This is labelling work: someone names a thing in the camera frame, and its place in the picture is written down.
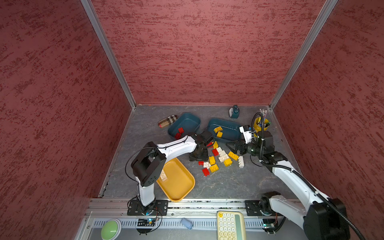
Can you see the circuit board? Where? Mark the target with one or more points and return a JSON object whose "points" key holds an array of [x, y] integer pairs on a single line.
{"points": [[146, 223], [269, 225]]}

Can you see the plaid fabric pouch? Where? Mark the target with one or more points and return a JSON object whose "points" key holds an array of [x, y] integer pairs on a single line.
{"points": [[167, 121]]}

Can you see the red lego bottom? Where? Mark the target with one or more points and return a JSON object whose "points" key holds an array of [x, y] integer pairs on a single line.
{"points": [[206, 172]]}

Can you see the small blue grey cylinder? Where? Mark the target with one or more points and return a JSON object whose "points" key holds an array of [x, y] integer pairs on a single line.
{"points": [[187, 223]]}

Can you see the cream green calculator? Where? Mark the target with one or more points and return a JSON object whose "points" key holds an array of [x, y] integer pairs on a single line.
{"points": [[230, 226]]}

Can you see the yellow plastic tray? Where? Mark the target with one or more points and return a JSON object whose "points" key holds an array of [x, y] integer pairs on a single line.
{"points": [[180, 181]]}

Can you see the left circuit board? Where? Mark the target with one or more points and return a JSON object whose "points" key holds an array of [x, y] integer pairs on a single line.
{"points": [[146, 223]]}

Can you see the teal plastic bin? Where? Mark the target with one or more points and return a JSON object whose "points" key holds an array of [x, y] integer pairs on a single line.
{"points": [[231, 130], [188, 122]]}

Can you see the white lego cluster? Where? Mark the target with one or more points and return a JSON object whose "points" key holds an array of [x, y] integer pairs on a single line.
{"points": [[222, 155]]}

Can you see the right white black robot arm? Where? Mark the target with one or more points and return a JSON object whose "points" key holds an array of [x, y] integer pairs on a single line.
{"points": [[320, 217]]}

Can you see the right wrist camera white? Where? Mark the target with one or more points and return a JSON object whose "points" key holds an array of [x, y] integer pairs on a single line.
{"points": [[247, 133]]}

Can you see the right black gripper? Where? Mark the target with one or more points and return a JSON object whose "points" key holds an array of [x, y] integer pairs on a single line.
{"points": [[242, 143]]}

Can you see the white lego long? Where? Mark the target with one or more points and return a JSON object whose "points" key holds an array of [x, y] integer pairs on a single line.
{"points": [[163, 176]]}

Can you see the right circuit board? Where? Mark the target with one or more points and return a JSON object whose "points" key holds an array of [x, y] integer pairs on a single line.
{"points": [[269, 225]]}

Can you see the left teal plastic bin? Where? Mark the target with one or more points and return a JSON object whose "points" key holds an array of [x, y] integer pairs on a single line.
{"points": [[188, 122]]}

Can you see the yellow lego bottom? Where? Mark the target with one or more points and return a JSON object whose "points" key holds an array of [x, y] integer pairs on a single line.
{"points": [[214, 168]]}

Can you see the teal white small bottle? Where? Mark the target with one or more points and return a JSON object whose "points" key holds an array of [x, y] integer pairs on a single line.
{"points": [[234, 112]]}

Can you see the right teal plastic bin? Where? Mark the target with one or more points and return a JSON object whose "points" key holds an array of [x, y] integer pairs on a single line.
{"points": [[231, 130]]}

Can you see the white lego small centre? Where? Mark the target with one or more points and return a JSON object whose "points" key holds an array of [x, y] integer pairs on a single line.
{"points": [[206, 165]]}

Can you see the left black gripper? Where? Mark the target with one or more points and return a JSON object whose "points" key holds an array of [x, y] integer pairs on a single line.
{"points": [[204, 157]]}

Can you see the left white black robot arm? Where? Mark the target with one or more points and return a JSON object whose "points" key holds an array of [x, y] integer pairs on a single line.
{"points": [[151, 159]]}

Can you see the yellow pen cup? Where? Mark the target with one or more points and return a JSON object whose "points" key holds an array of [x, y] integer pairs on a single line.
{"points": [[258, 126]]}

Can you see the red lego middle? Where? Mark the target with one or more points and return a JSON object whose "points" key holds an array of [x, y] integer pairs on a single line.
{"points": [[215, 152]]}

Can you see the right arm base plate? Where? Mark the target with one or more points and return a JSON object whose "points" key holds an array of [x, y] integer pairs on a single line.
{"points": [[259, 208]]}

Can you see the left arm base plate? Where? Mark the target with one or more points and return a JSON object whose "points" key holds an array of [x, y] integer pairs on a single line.
{"points": [[156, 208]]}

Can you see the white lego far right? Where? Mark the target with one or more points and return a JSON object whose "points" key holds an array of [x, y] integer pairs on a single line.
{"points": [[241, 162]]}

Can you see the green push button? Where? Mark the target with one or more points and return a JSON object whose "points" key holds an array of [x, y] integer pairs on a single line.
{"points": [[111, 230]]}

